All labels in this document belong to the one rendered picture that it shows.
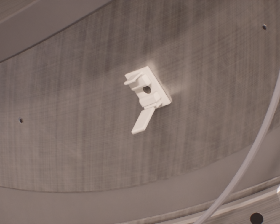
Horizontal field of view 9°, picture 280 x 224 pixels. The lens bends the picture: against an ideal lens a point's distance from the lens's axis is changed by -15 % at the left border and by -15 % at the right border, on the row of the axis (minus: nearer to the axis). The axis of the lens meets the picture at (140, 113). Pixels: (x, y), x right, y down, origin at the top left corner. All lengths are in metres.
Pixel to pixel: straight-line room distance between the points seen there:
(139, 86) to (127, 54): 0.02
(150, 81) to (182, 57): 0.03
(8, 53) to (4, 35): 0.01
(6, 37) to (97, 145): 0.11
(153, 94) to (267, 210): 0.09
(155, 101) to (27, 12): 0.10
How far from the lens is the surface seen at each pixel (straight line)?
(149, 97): 0.96
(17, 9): 0.93
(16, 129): 1.03
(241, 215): 0.96
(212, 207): 0.94
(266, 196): 0.94
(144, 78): 0.95
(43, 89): 1.00
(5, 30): 0.93
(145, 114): 0.95
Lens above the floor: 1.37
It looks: 37 degrees down
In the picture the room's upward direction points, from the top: 5 degrees clockwise
